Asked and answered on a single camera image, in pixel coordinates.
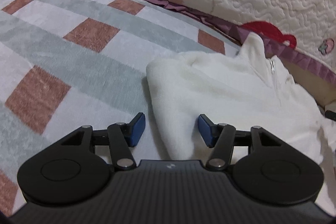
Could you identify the cream fleece zip jacket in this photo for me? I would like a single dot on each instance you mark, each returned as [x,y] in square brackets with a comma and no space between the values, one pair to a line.
[246,90]

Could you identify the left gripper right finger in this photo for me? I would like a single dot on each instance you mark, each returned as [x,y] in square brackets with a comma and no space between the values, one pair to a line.
[220,138]

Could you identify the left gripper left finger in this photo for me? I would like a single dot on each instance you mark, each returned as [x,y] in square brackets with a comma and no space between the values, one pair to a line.
[122,137]

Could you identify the checkered grey pink blanket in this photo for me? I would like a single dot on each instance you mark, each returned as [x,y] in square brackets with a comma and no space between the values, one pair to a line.
[67,63]

